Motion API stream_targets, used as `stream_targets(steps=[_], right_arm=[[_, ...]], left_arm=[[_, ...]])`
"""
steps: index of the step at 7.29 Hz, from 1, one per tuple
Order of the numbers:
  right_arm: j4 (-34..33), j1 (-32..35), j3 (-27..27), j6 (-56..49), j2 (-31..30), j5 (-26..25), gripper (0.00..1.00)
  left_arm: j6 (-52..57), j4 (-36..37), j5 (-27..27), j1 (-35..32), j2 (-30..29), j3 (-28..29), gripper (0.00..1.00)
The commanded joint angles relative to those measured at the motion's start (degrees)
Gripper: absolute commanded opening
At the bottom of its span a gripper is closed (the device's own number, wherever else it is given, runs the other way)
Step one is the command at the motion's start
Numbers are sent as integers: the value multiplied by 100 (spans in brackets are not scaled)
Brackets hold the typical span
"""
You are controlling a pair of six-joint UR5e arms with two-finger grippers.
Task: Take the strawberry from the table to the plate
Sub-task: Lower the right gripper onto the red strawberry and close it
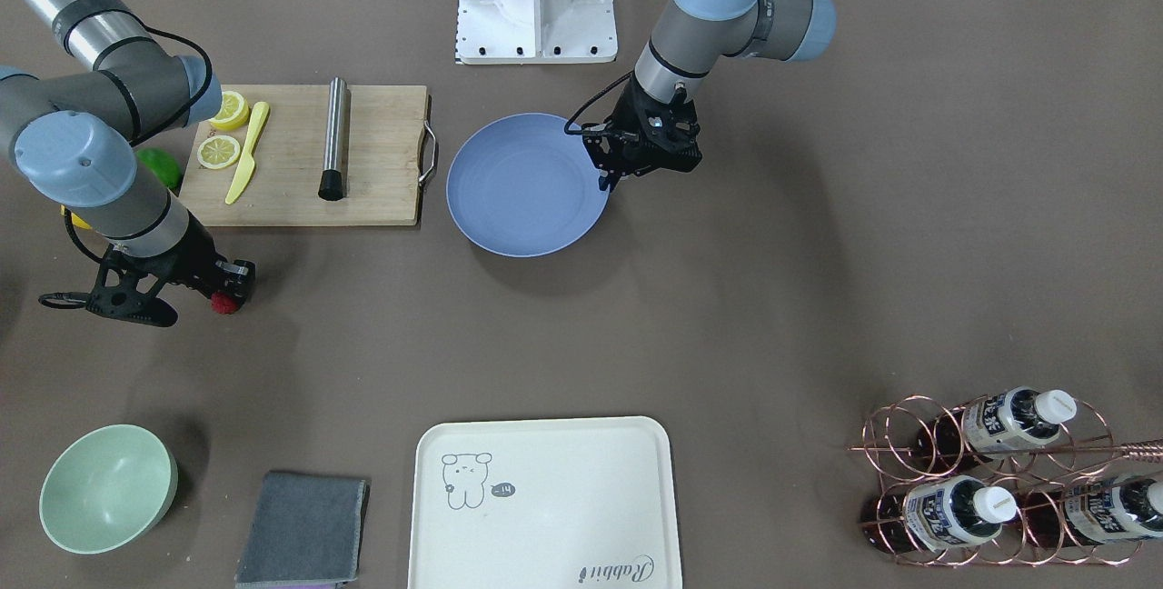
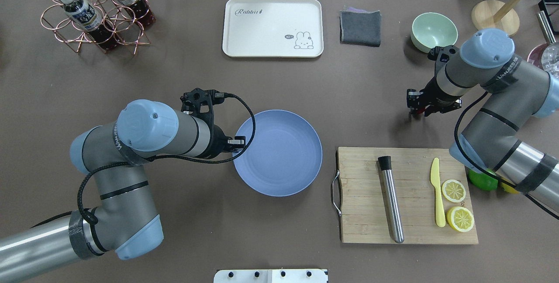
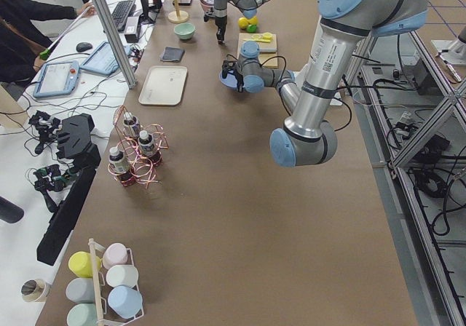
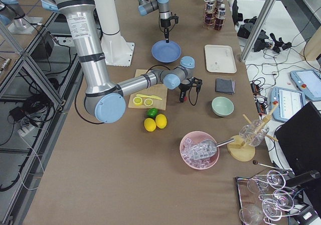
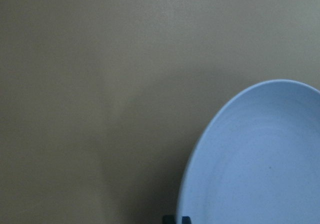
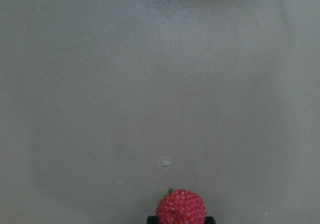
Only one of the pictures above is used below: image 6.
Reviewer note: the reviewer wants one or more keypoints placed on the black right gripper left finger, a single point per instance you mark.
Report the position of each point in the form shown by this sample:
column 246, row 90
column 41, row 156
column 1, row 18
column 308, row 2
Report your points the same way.
column 151, row 220

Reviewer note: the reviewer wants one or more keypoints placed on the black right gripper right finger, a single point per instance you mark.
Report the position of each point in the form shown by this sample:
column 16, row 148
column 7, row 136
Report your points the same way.
column 210, row 220

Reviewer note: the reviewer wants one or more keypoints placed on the red strawberry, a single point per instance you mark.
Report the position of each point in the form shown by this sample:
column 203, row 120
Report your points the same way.
column 181, row 207

